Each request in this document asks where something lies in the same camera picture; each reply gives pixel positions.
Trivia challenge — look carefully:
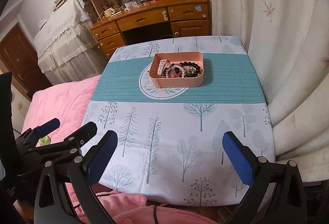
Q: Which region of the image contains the black bead bracelet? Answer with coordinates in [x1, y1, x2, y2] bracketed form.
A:
[178, 61, 202, 78]

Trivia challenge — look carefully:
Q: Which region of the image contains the lace covered cabinet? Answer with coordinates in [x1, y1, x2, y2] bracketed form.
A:
[34, 0, 108, 85]

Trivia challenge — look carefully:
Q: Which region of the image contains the pink rectangular tray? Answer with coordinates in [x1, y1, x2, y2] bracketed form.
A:
[148, 51, 204, 89]

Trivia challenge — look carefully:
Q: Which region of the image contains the cream floral curtain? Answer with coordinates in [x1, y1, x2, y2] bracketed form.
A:
[210, 0, 328, 182]

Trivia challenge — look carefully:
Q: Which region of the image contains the brown wooden door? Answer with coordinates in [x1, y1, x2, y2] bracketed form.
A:
[1, 23, 52, 98]

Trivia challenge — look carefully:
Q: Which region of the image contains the wooden desk with drawers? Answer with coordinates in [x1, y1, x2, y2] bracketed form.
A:
[90, 0, 211, 58]

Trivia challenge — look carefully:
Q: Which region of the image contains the tree print tablecloth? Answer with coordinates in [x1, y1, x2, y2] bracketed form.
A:
[82, 36, 275, 207]

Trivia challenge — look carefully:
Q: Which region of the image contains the white watch band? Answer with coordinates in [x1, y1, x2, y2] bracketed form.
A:
[157, 59, 171, 76]

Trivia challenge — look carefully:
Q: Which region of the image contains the gold ornate brooch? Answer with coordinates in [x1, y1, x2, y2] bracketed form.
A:
[183, 66, 196, 74]

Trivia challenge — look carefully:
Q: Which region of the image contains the red string bracelet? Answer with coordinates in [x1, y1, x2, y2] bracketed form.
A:
[167, 64, 185, 79]

